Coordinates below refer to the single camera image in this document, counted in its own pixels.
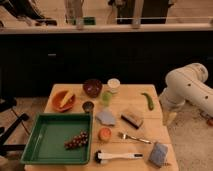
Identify white cup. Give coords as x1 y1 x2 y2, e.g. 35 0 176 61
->
107 78 120 93

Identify orange bowl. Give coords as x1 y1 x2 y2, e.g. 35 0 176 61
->
52 90 75 112

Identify green plastic tray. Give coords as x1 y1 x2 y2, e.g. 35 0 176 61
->
21 114 93 165

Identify green cup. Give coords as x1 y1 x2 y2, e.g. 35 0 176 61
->
101 91 112 106

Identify black office chair base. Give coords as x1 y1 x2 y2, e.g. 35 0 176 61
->
0 98 29 156

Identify brown black sponge block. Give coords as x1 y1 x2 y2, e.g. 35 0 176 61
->
121 113 143 129

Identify white dish brush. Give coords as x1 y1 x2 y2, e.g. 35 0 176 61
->
94 151 143 164

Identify orange fruit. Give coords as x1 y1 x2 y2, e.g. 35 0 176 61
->
98 127 112 142

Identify blue sponge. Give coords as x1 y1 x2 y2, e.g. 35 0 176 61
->
149 142 168 167

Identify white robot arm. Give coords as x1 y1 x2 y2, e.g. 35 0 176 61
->
159 63 213 126

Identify small dark metal cup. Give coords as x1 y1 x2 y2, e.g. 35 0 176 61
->
82 101 94 113

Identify wooden table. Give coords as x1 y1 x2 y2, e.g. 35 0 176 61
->
25 84 179 171

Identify purple bowl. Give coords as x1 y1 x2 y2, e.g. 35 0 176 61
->
83 79 102 98

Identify blue-grey cloth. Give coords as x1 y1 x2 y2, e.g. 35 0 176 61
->
96 110 116 126

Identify yellow banana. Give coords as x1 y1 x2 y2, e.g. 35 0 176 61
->
60 91 73 108

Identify dark red grapes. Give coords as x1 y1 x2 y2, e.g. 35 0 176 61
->
64 132 89 149

